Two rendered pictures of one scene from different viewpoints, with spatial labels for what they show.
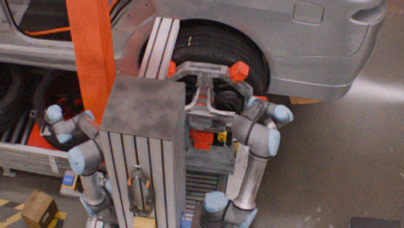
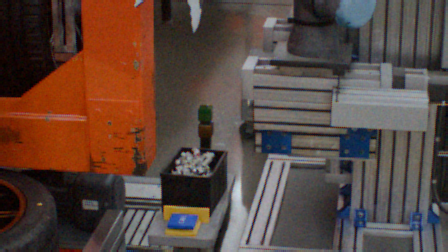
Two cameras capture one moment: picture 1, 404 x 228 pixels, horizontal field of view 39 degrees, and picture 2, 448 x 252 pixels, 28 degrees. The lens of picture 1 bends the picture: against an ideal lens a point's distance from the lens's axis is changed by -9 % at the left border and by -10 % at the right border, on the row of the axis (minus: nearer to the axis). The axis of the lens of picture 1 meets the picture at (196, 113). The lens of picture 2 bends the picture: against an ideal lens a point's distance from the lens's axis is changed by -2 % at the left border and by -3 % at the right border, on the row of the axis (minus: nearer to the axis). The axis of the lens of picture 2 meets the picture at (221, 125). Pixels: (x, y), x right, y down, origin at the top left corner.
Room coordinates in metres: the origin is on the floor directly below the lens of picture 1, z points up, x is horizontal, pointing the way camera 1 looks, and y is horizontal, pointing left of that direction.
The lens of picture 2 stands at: (1.79, 2.93, 1.53)
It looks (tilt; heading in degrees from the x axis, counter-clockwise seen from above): 20 degrees down; 271
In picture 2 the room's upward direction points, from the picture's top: straight up
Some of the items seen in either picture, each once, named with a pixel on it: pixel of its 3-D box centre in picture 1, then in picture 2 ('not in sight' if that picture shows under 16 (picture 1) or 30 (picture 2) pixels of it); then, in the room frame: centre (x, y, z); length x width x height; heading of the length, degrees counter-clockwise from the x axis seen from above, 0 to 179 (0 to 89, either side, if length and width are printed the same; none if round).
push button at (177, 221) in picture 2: (68, 180); (182, 223); (1.93, 0.79, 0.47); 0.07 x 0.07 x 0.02; 83
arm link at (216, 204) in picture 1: (216, 205); not in sight; (1.51, -0.11, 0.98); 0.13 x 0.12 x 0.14; 67
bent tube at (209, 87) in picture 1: (220, 97); not in sight; (2.16, -0.13, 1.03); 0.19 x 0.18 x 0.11; 173
